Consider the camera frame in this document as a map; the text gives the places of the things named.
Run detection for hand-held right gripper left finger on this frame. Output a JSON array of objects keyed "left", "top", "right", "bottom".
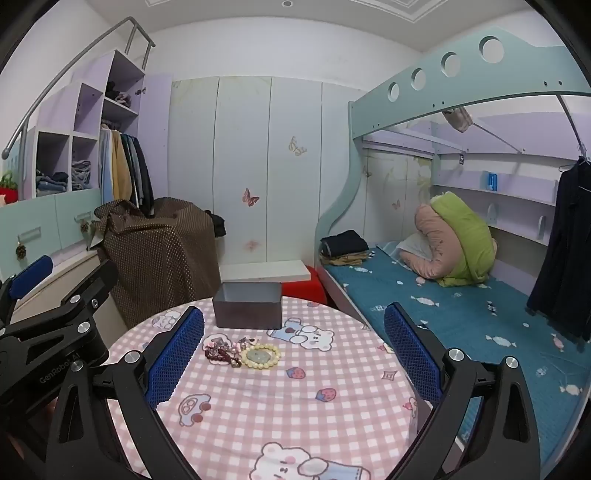
[{"left": 45, "top": 305, "right": 218, "bottom": 480}]

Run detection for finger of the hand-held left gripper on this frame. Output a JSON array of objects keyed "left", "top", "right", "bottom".
[
  {"left": 0, "top": 260, "right": 120, "bottom": 344},
  {"left": 0, "top": 255, "right": 55, "bottom": 326}
]

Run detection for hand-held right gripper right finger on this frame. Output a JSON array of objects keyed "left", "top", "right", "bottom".
[{"left": 383, "top": 302, "right": 555, "bottom": 480}]

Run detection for dark red bead bracelet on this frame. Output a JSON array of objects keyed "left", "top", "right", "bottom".
[{"left": 204, "top": 346, "right": 236, "bottom": 365}]

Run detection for grey metal tin box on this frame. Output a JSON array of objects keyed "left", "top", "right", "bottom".
[{"left": 212, "top": 282, "right": 283, "bottom": 330}]

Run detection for pale yellow bead bracelet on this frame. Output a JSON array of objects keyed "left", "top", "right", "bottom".
[{"left": 241, "top": 343, "right": 282, "bottom": 370}]

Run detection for teal drawer cabinet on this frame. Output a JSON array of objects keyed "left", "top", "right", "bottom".
[{"left": 0, "top": 187, "right": 105, "bottom": 273}]

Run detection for blue patterned bed sheet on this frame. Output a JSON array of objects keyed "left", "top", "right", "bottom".
[{"left": 321, "top": 242, "right": 591, "bottom": 467}]

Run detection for brown dotted cloth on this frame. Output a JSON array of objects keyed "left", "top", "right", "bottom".
[{"left": 93, "top": 196, "right": 222, "bottom": 328}]

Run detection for red plush toy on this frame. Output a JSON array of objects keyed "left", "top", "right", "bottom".
[{"left": 0, "top": 171, "right": 19, "bottom": 204}]

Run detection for folded jeans stack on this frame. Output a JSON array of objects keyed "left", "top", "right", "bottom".
[
  {"left": 36, "top": 171, "right": 70, "bottom": 192},
  {"left": 71, "top": 159, "right": 93, "bottom": 190}
]

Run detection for round table, pink checked cloth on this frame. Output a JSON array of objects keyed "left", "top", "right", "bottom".
[{"left": 104, "top": 295, "right": 419, "bottom": 480}]

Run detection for white pillow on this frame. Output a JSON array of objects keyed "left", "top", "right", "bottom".
[{"left": 398, "top": 233, "right": 435, "bottom": 268}]

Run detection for folded tan clothes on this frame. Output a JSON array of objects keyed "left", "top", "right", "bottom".
[{"left": 323, "top": 251, "right": 370, "bottom": 267}]

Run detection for black hanging jacket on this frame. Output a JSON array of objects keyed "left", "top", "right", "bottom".
[{"left": 134, "top": 136, "right": 155, "bottom": 217}]

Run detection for white board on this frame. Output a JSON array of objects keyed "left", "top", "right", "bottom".
[{"left": 220, "top": 259, "right": 311, "bottom": 283}]

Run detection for tan hanging coat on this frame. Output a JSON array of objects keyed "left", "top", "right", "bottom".
[{"left": 112, "top": 131, "right": 134, "bottom": 201}]

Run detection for green and pink folded quilt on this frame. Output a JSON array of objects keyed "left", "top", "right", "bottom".
[{"left": 398, "top": 191, "right": 498, "bottom": 288}]

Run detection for light blue hanging shirt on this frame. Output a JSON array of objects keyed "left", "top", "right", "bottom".
[{"left": 99, "top": 128, "right": 115, "bottom": 204}]

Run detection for red stool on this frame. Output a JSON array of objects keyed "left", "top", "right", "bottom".
[{"left": 281, "top": 265, "right": 328, "bottom": 308}]

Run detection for folded dark clothes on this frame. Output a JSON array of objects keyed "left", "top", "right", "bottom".
[{"left": 320, "top": 229, "right": 370, "bottom": 259}]

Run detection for grey hanging shirt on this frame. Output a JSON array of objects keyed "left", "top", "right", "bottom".
[{"left": 126, "top": 134, "right": 141, "bottom": 204}]

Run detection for black cloth item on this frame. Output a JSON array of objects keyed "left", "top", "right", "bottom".
[{"left": 203, "top": 210, "right": 227, "bottom": 238}]

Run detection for purple shelf unit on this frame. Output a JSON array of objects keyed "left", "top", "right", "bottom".
[{"left": 18, "top": 48, "right": 174, "bottom": 204}]

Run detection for black hanging garment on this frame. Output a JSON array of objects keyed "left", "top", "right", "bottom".
[{"left": 526, "top": 157, "right": 591, "bottom": 342}]

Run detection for pile of dark clothes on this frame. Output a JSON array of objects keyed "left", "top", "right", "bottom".
[{"left": 105, "top": 80, "right": 134, "bottom": 109}]

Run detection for white wardrobe doors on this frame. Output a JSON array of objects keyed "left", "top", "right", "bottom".
[{"left": 168, "top": 76, "right": 365, "bottom": 278}]

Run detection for beige hanging pouch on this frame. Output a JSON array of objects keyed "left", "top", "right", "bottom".
[{"left": 442, "top": 106, "right": 474, "bottom": 134}]

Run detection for grey metal rail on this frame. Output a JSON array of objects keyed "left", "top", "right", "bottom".
[{"left": 1, "top": 16, "right": 156, "bottom": 160}]

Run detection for purple wall shelves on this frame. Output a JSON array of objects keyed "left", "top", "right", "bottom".
[{"left": 431, "top": 152, "right": 561, "bottom": 245}]

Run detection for teal loft bed frame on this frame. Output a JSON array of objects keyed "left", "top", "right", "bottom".
[{"left": 318, "top": 25, "right": 591, "bottom": 273}]

